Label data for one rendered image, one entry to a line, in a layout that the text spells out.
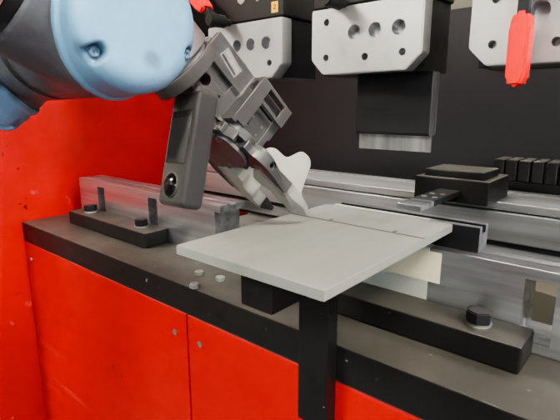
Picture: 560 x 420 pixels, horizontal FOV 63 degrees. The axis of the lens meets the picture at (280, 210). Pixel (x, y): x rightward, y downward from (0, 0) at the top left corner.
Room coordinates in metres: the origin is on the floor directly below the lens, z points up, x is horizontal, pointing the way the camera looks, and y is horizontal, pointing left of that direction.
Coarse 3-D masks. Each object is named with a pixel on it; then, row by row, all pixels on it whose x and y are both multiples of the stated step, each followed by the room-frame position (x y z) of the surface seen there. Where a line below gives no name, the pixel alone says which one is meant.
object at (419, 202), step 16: (416, 176) 0.76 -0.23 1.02; (432, 176) 0.75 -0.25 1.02; (448, 176) 0.74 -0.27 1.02; (464, 176) 0.72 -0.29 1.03; (480, 176) 0.71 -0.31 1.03; (496, 176) 0.75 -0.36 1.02; (416, 192) 0.76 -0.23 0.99; (432, 192) 0.69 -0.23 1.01; (448, 192) 0.70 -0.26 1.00; (464, 192) 0.71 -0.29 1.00; (480, 192) 0.69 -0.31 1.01; (496, 192) 0.72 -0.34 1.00; (400, 208) 0.62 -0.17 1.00; (416, 208) 0.60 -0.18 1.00
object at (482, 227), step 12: (348, 204) 0.64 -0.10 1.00; (360, 204) 0.63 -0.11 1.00; (420, 216) 0.57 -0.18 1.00; (432, 216) 0.56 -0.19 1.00; (456, 228) 0.52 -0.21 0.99; (468, 228) 0.51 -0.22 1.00; (480, 228) 0.50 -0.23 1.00; (444, 240) 0.53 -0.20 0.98; (456, 240) 0.52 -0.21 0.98; (468, 240) 0.51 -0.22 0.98; (480, 240) 0.51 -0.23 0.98
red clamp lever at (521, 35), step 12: (528, 0) 0.43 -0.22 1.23; (528, 12) 0.44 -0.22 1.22; (516, 24) 0.43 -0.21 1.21; (528, 24) 0.43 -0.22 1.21; (516, 36) 0.43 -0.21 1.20; (528, 36) 0.43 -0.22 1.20; (516, 48) 0.43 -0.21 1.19; (528, 48) 0.43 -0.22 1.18; (516, 60) 0.43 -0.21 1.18; (528, 60) 0.43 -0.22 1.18; (516, 72) 0.43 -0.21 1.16; (528, 72) 0.44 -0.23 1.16; (516, 84) 0.43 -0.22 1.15
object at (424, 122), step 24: (408, 72) 0.57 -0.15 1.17; (432, 72) 0.55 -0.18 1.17; (360, 96) 0.62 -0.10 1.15; (384, 96) 0.59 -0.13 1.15; (408, 96) 0.57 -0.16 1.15; (432, 96) 0.56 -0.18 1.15; (360, 120) 0.61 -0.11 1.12; (384, 120) 0.59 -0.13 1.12; (408, 120) 0.57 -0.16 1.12; (432, 120) 0.56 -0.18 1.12; (360, 144) 0.62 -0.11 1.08; (384, 144) 0.60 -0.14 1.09; (408, 144) 0.58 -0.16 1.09
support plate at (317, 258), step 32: (256, 224) 0.52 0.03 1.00; (288, 224) 0.52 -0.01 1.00; (320, 224) 0.52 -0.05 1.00; (384, 224) 0.52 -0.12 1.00; (416, 224) 0.52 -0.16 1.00; (448, 224) 0.52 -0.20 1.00; (192, 256) 0.42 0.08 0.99; (224, 256) 0.40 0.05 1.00; (256, 256) 0.40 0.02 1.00; (288, 256) 0.40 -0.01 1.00; (320, 256) 0.40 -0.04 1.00; (352, 256) 0.40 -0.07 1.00; (384, 256) 0.40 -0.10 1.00; (288, 288) 0.34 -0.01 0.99; (320, 288) 0.33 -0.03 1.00
